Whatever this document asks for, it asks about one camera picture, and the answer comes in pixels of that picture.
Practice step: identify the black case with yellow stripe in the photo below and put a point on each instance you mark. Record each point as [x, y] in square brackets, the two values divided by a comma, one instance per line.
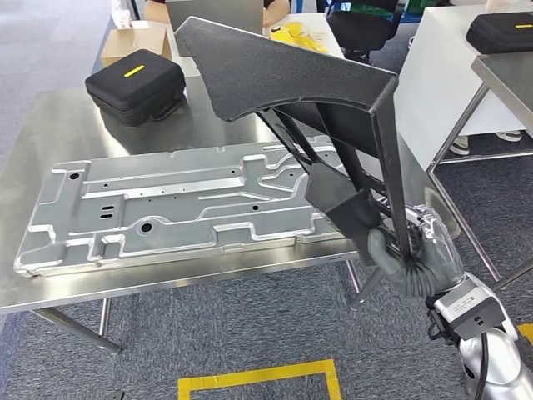
[500, 36]
[137, 88]

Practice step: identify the pale sports shoe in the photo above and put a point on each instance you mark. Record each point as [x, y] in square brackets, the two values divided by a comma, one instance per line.
[460, 146]
[508, 136]

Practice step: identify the white office desk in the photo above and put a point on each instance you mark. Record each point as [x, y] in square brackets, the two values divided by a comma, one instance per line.
[335, 47]

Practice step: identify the stamped grey metal plate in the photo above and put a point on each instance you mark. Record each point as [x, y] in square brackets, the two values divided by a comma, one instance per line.
[166, 204]

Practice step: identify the brown cardboard box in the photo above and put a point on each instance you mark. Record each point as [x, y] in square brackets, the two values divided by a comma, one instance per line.
[137, 38]

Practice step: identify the stainless steel workbench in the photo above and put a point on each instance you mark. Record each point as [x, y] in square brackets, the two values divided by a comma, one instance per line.
[62, 127]

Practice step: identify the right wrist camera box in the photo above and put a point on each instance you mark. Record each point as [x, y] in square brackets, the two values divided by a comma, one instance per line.
[466, 306]

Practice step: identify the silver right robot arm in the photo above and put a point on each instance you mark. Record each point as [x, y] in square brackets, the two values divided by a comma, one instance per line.
[500, 370]

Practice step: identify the black office chair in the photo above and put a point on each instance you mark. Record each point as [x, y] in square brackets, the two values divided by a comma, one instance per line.
[358, 27]

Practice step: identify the white panel desk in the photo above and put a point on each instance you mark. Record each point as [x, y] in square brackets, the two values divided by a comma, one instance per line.
[437, 83]

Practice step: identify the yellow fabric item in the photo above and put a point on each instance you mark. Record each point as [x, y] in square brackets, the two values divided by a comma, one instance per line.
[299, 36]

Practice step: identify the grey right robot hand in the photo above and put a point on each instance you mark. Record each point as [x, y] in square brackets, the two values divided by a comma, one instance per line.
[433, 265]

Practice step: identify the black plastic panel part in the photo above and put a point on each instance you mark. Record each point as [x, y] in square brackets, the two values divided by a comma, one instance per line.
[271, 66]

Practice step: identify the clear plastic bottle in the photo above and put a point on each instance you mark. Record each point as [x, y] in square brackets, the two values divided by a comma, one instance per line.
[120, 16]

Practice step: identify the grey laptop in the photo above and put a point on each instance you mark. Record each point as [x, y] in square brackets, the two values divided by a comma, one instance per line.
[216, 11]

